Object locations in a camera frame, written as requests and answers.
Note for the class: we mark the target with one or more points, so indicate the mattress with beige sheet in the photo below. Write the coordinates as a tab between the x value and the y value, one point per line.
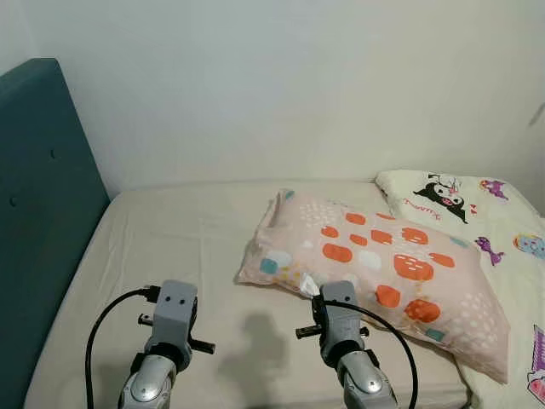
170	247

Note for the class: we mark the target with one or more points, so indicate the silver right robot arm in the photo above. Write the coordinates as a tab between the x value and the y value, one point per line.
366	388

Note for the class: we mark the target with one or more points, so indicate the teal upholstered headboard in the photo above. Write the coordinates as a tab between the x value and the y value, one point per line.
43	213

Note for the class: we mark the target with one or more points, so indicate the pink pillow with orange spots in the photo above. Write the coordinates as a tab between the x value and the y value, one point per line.
383	247

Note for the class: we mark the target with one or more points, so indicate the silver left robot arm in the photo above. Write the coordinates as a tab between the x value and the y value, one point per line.
149	388

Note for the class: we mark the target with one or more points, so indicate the cream cartoon print quilt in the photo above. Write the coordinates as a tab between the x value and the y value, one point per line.
502	221

